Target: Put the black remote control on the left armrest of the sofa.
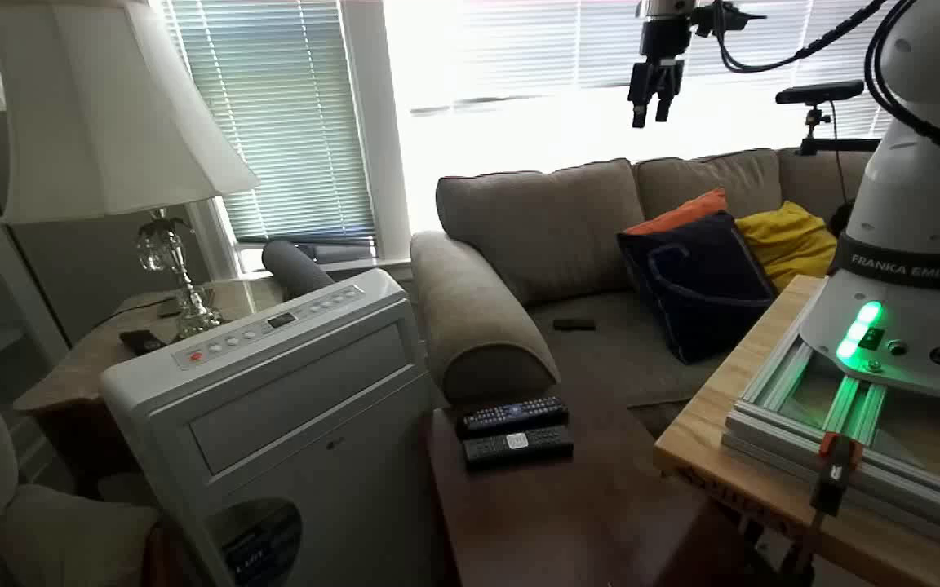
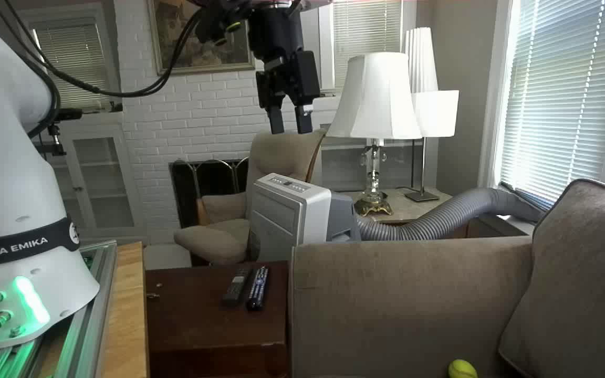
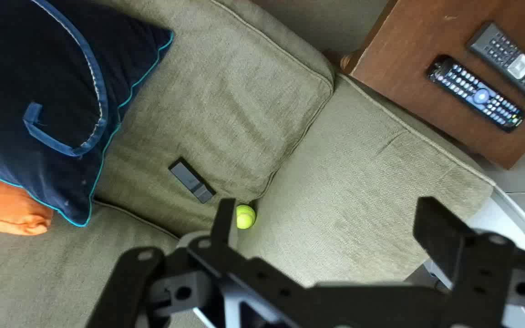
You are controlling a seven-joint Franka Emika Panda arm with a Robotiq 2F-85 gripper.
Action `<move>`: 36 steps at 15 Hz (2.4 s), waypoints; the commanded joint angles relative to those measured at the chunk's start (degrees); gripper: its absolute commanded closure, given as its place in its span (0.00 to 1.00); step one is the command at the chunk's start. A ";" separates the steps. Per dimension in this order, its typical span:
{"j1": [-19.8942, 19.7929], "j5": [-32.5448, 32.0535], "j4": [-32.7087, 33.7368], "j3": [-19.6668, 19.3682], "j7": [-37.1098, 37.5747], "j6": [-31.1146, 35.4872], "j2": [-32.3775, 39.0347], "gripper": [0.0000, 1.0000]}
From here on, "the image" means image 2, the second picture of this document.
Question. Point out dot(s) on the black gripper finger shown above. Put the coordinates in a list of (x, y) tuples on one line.
[(276, 120), (304, 118)]

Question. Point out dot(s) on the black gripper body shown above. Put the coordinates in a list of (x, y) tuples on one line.
[(276, 37)]

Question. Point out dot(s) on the black remote with blue buttons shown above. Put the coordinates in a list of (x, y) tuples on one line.
[(258, 291)]

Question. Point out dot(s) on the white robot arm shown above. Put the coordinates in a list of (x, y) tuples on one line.
[(42, 274)]

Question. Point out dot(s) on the dark grey remote control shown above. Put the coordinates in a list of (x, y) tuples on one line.
[(237, 287)]

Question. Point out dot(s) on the beige fabric sofa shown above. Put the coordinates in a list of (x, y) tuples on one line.
[(514, 307)]

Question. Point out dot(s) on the white shade crystal table lamp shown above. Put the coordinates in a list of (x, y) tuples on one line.
[(377, 107)]

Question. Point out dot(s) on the black fireplace screen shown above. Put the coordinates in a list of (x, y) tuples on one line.
[(207, 177)]

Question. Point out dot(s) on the white portable air conditioner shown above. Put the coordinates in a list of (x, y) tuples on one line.
[(286, 213)]

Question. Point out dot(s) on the beige armchair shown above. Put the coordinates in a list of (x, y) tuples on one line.
[(222, 238)]

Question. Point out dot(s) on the wooden lamp end table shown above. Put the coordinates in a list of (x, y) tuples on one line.
[(393, 205)]

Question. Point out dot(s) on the tall white shade lamp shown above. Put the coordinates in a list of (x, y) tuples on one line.
[(436, 109)]

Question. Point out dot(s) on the white glass door cabinet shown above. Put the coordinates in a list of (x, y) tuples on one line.
[(97, 181)]

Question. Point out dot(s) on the dark wooden side table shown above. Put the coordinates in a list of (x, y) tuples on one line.
[(194, 333)]

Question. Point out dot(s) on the white window blinds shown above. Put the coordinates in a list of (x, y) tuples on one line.
[(556, 107)]

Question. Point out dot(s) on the light wooden robot platform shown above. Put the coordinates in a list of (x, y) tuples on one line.
[(125, 340)]

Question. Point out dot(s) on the yellow tennis ball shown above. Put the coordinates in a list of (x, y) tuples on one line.
[(462, 367)]

